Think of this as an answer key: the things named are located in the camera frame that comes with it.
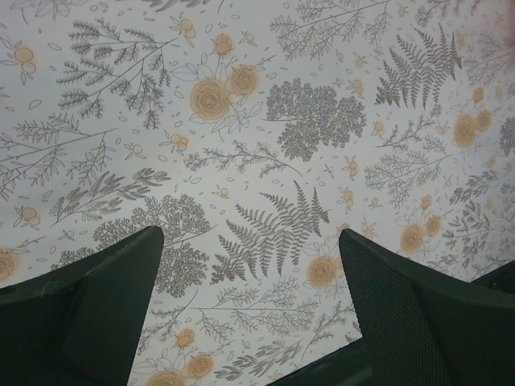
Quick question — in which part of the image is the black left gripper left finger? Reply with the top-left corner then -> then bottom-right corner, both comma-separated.
1,226 -> 164,385

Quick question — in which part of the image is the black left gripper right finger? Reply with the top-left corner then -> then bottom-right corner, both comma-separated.
339,229 -> 514,385

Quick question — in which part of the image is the floral patterned table mat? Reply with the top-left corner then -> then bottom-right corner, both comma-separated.
1,1 -> 514,385

